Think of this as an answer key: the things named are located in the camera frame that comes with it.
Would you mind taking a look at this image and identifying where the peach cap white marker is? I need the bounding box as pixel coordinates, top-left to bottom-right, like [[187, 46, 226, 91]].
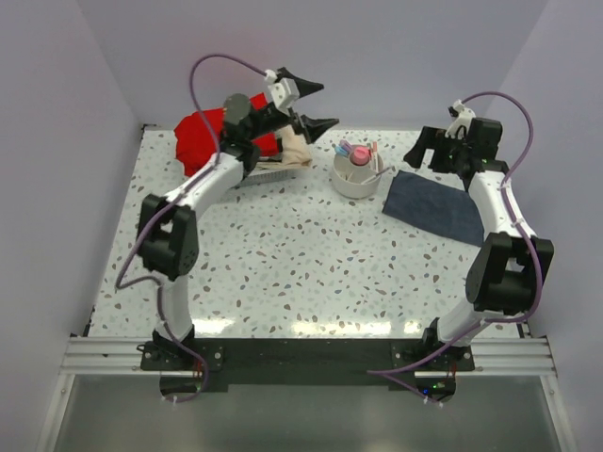
[[370, 141, 378, 162]]

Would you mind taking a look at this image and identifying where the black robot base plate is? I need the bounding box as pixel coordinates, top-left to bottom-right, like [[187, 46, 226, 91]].
[[137, 338, 475, 396]]

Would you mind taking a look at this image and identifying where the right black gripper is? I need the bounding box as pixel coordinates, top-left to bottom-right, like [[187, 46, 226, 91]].
[[403, 126, 470, 175]]

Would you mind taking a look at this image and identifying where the red folded cloth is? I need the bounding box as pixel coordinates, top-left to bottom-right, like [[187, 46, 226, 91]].
[[174, 93, 283, 177]]

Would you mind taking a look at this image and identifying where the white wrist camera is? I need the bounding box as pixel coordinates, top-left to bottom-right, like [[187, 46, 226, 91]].
[[264, 68, 301, 114], [445, 100, 476, 139]]

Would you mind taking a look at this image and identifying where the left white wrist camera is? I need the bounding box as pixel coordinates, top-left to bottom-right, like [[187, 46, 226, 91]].
[[264, 68, 301, 114]]

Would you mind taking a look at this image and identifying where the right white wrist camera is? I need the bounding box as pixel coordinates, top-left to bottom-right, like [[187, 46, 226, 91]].
[[445, 100, 476, 139]]

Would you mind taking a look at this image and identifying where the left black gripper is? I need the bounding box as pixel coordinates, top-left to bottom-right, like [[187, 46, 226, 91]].
[[248, 71, 338, 145]]

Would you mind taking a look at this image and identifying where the white round divided organizer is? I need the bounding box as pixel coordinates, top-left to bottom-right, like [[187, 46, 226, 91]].
[[331, 155, 382, 200]]

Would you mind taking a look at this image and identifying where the beige folded cloth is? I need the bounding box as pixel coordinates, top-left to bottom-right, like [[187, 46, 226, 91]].
[[256, 127, 312, 170]]

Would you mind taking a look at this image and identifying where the aluminium frame rail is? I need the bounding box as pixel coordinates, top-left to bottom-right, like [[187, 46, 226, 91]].
[[458, 122, 557, 378]]

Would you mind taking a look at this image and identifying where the pink purple correction tape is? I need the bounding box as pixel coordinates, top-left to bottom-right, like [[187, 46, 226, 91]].
[[335, 139, 353, 154]]

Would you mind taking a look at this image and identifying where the dark blue towel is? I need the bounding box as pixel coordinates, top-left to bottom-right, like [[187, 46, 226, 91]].
[[383, 170, 484, 247]]

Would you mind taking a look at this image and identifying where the blue white eraser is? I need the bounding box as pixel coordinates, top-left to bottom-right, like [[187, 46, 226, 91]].
[[334, 146, 349, 157]]

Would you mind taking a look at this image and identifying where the clear pen case pink cap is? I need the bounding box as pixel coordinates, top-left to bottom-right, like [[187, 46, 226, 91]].
[[349, 146, 371, 167]]

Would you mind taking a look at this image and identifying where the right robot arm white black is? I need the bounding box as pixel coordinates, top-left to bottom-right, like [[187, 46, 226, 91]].
[[404, 118, 554, 370]]

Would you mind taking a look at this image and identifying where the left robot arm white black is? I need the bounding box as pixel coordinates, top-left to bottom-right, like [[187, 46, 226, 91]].
[[137, 67, 338, 369]]

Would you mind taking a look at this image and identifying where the white plastic basket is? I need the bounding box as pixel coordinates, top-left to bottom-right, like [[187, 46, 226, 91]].
[[239, 169, 296, 186]]

